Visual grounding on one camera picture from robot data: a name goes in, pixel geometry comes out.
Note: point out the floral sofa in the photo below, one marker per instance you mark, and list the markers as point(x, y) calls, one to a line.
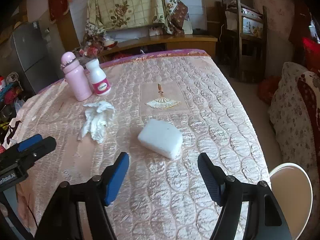
point(291, 122)

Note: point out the grey refrigerator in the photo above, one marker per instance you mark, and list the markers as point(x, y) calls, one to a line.
point(32, 54)

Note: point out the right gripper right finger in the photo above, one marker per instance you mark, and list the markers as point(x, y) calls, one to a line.
point(265, 219)

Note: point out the white sponge block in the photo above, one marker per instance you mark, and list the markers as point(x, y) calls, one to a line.
point(161, 137)

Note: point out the white pill bottle pink label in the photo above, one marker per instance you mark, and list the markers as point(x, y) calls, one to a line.
point(98, 78)

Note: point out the floral yellow blanket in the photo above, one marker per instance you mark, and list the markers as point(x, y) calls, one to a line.
point(109, 15)

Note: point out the wooden chair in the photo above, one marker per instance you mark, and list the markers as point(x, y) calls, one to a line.
point(244, 41)

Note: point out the crumpled white tissue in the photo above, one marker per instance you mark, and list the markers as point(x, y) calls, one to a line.
point(99, 116)

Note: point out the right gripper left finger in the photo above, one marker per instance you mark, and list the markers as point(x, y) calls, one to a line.
point(61, 219)

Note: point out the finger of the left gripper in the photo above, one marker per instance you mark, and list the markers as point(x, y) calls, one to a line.
point(35, 152)
point(29, 142)

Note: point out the pink water bottle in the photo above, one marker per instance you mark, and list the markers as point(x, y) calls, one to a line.
point(75, 76)

